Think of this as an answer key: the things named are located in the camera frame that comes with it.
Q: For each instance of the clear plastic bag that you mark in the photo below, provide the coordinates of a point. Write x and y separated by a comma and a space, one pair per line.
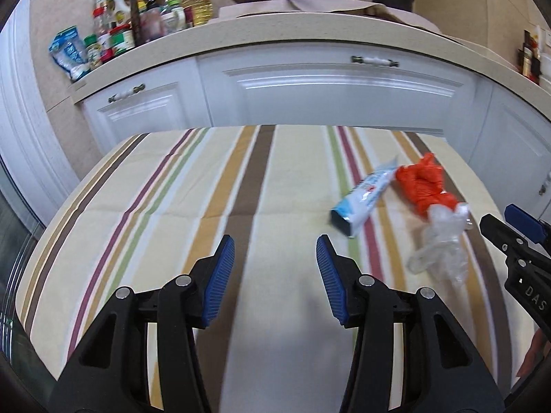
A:
443, 245

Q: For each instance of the glass sliding door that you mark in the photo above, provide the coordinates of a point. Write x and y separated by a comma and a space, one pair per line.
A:
17, 266

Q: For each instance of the orange plastic bag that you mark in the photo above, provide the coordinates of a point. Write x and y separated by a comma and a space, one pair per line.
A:
426, 185

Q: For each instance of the white corner cabinet door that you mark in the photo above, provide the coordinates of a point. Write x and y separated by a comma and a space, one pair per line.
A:
512, 146

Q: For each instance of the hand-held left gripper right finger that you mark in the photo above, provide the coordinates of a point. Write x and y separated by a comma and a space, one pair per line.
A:
331, 284

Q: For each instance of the blue white food packet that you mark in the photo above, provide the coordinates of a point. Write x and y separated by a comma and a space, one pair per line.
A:
69, 53

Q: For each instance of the person's right hand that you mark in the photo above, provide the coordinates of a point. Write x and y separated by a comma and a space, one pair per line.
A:
533, 352

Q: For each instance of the striped tablecloth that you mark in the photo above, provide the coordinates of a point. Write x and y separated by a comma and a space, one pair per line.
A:
280, 189

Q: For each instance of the group of condiment bottles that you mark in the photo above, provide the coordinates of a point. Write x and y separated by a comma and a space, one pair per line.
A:
129, 30

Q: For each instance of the dark glass bottle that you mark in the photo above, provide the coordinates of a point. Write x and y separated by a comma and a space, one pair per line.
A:
527, 53

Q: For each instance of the white door frame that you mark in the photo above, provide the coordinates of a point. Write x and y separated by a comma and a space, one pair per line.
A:
34, 129

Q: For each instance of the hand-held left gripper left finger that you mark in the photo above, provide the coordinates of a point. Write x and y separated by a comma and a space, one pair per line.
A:
219, 284

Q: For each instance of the blue white toothpaste tube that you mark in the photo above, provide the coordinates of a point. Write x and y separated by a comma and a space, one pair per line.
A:
363, 198

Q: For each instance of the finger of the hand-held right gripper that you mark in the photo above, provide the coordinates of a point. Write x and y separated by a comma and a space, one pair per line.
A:
503, 238
525, 224

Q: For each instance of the narrow white cabinet door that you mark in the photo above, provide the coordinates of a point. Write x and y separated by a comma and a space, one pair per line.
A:
142, 120

